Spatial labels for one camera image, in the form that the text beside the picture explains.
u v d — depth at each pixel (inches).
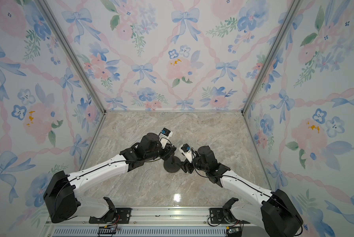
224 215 26.5
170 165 35.5
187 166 27.5
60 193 15.9
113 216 26.5
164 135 26.6
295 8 27.1
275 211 16.1
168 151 26.7
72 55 34.0
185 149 26.6
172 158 34.4
